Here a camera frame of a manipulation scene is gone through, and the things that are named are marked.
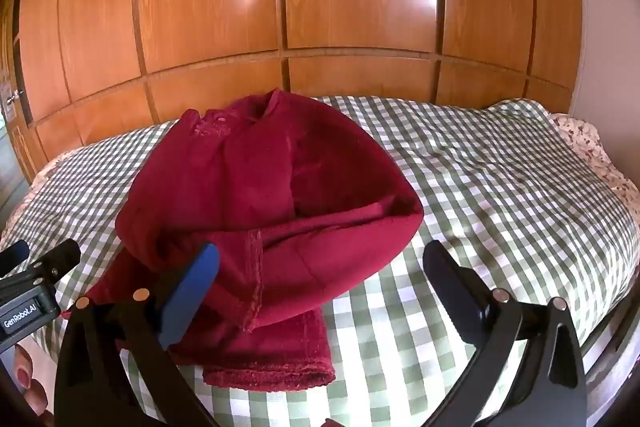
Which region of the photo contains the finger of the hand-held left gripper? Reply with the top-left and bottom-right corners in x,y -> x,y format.
0,241 -> 31,279
29,239 -> 82,284

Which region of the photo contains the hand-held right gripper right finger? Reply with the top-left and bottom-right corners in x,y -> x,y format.
423,239 -> 589,427

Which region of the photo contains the dark red knit sweater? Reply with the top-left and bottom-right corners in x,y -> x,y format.
82,88 -> 426,392

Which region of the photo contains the wooden door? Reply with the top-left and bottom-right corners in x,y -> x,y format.
0,0 -> 36,188

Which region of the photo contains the green white checked blanket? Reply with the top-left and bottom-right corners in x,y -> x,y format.
0,96 -> 640,427

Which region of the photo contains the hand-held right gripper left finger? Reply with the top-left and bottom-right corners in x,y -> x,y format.
54,242 -> 221,427

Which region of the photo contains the dark wooden bed frame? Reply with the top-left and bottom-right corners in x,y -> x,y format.
580,287 -> 640,427

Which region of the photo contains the person's left hand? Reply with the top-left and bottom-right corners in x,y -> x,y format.
0,341 -> 55,419

